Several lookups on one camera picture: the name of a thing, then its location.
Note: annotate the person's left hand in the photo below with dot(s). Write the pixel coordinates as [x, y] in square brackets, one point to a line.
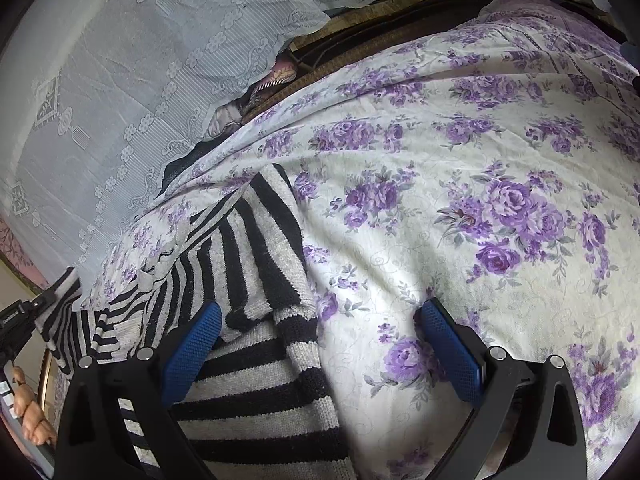
[36, 428]

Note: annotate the white lace curtain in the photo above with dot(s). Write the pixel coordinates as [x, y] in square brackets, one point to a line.
[97, 96]

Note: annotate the purple floral bed sheet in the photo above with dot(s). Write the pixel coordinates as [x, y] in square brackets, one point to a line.
[494, 167]

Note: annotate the dark wooden headboard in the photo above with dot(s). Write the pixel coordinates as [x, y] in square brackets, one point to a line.
[353, 35]

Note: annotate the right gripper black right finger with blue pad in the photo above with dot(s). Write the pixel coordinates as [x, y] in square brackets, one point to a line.
[548, 440]

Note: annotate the pink patterned cloth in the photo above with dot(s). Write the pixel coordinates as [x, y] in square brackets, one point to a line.
[14, 257]

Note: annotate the black white striped sweater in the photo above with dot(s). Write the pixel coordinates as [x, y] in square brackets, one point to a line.
[255, 403]

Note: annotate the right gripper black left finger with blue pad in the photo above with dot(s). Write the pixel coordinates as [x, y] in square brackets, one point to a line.
[93, 441]

